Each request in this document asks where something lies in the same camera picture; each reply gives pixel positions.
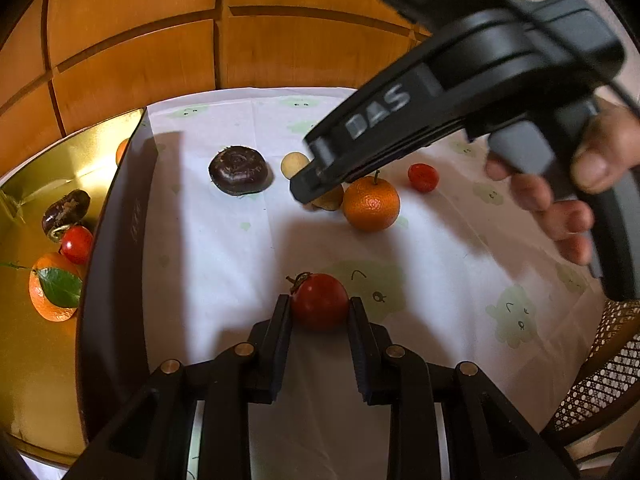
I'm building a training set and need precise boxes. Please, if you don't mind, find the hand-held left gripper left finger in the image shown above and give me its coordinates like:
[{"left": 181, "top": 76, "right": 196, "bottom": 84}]
[{"left": 75, "top": 294, "right": 296, "bottom": 480}]

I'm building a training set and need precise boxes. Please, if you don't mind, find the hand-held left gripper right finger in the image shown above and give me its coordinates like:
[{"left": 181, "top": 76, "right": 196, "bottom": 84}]
[{"left": 348, "top": 296, "right": 576, "bottom": 480}]

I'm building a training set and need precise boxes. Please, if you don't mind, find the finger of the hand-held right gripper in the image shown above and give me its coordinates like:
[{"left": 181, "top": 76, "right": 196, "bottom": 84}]
[{"left": 289, "top": 156, "right": 353, "bottom": 207}]

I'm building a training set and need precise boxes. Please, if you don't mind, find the beige longan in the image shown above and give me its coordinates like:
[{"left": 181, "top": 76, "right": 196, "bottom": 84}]
[
  {"left": 280, "top": 152, "right": 312, "bottom": 180},
  {"left": 310, "top": 185, "right": 345, "bottom": 212}
]

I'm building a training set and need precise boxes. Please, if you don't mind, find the red cherry tomato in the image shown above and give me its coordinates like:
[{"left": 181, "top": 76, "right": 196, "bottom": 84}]
[
  {"left": 286, "top": 272, "right": 349, "bottom": 332},
  {"left": 407, "top": 163, "right": 440, "bottom": 193},
  {"left": 60, "top": 226, "right": 95, "bottom": 266}
]

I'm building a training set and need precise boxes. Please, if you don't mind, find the mandarin orange with stem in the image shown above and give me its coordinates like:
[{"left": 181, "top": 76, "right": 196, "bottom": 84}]
[{"left": 342, "top": 170, "right": 401, "bottom": 233}]

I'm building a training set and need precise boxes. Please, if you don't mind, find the dark brown round fruit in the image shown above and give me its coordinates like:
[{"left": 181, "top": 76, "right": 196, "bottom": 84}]
[{"left": 208, "top": 145, "right": 269, "bottom": 195}]

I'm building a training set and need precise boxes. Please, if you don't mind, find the gold metal tin box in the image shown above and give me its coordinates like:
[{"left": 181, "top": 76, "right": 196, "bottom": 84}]
[{"left": 0, "top": 107, "right": 161, "bottom": 466}]

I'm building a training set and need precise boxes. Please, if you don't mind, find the mandarin orange with leaf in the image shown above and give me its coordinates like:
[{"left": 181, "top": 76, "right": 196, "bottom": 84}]
[{"left": 28, "top": 253, "right": 83, "bottom": 322}]

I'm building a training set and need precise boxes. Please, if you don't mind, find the brown date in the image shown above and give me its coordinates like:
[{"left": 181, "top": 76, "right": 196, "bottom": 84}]
[{"left": 41, "top": 189, "right": 92, "bottom": 237}]

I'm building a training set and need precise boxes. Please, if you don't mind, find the person's right hand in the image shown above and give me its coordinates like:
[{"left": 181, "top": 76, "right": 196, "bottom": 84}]
[{"left": 486, "top": 105, "right": 640, "bottom": 267}]

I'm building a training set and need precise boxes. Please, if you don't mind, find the white green-printed tablecloth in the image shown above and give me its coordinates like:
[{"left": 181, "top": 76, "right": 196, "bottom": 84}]
[{"left": 20, "top": 87, "right": 608, "bottom": 480}]

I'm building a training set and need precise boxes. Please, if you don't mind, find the wooden wardrobe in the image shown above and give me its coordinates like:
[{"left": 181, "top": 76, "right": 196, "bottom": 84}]
[{"left": 0, "top": 0, "right": 533, "bottom": 176}]

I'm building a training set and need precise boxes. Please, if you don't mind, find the cane wicker chair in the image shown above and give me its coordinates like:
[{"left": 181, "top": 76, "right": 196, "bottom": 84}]
[{"left": 542, "top": 297, "right": 640, "bottom": 461}]

